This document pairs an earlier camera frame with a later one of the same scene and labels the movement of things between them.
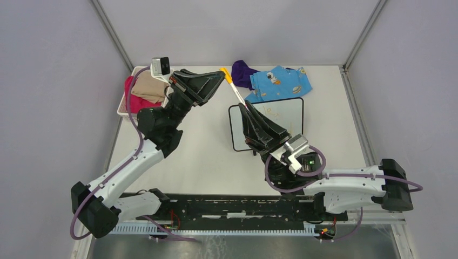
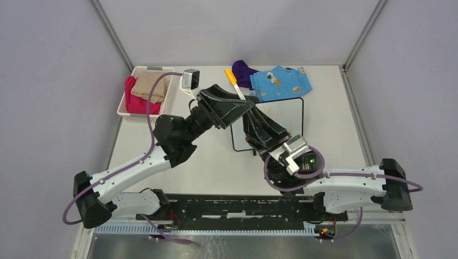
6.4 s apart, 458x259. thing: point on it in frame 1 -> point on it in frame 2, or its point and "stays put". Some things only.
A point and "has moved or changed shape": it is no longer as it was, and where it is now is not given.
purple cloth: [241, 74] stays put
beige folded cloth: [147, 86] stays put
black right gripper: [261, 135] stays put
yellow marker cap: [227, 76] has moved or changed shape
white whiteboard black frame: [287, 112] stays put
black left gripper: [196, 88] -> [224, 108]
